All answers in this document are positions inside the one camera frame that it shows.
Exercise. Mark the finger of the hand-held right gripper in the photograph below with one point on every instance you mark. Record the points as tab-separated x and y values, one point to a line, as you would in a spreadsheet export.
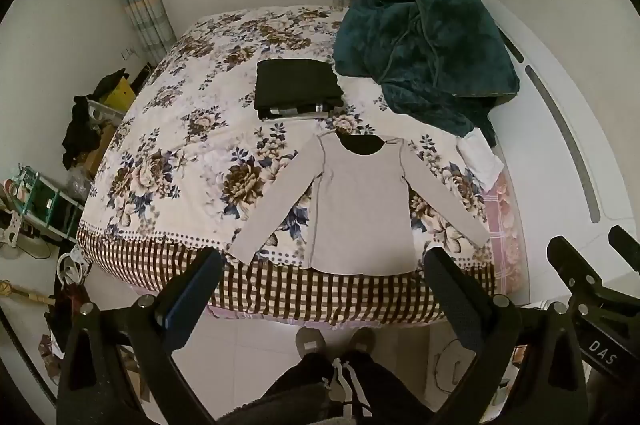
570	262
625	242

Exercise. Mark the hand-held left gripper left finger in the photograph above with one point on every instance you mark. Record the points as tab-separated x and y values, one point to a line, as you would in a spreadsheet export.
171	320

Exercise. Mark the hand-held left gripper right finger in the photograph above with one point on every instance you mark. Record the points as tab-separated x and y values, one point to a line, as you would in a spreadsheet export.
451	300

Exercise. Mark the grey long-sleeve shirt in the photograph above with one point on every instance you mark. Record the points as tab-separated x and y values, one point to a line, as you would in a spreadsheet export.
362	210

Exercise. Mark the black clothes pile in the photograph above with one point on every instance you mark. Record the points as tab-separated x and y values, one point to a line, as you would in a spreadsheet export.
80	130

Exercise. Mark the stack of folded black clothes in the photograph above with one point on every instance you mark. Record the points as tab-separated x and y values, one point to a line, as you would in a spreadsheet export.
295	87

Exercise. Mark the pink checked mattress pad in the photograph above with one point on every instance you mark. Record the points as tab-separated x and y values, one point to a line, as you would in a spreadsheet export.
506	235

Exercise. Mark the person's grey right shoe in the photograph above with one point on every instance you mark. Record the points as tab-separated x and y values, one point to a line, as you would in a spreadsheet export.
361	340

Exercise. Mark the person's grey shoe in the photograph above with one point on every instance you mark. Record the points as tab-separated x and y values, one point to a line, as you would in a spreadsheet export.
310	342
361	340

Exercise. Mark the white bed headboard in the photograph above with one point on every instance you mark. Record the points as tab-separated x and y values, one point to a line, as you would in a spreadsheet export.
565	145

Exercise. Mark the white folded cloth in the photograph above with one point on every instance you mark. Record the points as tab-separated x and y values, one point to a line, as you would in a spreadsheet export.
480	157

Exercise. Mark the person's grey left shoe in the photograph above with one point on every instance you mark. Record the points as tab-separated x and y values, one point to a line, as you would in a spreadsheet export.
310	342

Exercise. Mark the wooden stick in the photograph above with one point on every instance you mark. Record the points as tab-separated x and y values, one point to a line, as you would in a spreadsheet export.
27	295

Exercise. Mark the person's black pants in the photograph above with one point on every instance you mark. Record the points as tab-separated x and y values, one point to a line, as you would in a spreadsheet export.
325	392

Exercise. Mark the floral bed sheet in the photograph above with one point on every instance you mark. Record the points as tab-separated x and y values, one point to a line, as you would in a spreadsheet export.
200	165

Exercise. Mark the green storage rack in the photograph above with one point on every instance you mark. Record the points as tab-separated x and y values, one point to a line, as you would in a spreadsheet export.
42	205

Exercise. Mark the yellow cardboard box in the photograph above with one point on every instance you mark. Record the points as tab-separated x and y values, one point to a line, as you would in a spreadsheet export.
120	94

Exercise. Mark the teal fleece blanket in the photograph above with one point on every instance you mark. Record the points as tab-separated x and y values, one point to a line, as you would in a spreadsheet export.
430	50

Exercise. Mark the white wall socket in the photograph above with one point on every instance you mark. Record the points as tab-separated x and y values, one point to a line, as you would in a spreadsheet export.
128	53

